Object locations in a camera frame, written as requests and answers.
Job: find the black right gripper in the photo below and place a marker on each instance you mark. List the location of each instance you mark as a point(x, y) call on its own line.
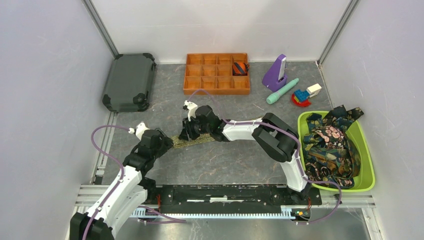
point(186, 133)

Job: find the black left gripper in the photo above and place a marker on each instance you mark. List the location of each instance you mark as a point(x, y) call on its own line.
point(165, 143)

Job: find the green gold vine tie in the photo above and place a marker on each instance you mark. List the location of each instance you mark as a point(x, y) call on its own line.
point(192, 141)

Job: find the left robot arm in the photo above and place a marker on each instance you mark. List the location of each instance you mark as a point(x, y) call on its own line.
point(130, 188)

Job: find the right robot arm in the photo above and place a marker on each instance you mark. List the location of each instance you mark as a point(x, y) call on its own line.
point(276, 138)

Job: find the orange wooden compartment tray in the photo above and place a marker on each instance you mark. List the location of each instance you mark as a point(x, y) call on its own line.
point(213, 73)

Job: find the dark green hard case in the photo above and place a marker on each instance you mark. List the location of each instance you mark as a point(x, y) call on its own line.
point(129, 83)

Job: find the rolled orange striped tie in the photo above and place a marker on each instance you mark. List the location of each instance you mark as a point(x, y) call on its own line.
point(240, 69)

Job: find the mint green cylinder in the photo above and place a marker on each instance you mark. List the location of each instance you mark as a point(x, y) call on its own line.
point(275, 96)

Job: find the purple metronome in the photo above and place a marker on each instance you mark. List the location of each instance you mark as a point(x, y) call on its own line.
point(276, 78)

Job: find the colourful toy brick boat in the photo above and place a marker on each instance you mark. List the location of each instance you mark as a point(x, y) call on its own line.
point(301, 97)

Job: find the black pink rose tie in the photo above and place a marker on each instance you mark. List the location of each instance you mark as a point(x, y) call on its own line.
point(329, 137)

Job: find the black gold leaf tie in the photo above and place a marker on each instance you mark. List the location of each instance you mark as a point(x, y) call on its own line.
point(341, 118)

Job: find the navy orange floral tie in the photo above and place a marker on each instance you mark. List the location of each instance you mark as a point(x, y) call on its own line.
point(326, 165)

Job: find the lime green plastic bin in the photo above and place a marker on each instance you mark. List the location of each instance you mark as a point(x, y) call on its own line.
point(366, 179)

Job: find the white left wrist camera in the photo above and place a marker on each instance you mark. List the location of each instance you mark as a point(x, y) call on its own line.
point(139, 130)

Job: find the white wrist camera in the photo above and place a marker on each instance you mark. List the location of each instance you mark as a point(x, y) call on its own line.
point(139, 130)
point(191, 108)

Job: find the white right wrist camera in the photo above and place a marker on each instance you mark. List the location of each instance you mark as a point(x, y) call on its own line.
point(191, 108)

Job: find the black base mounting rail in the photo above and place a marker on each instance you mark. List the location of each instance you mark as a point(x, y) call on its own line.
point(229, 198)

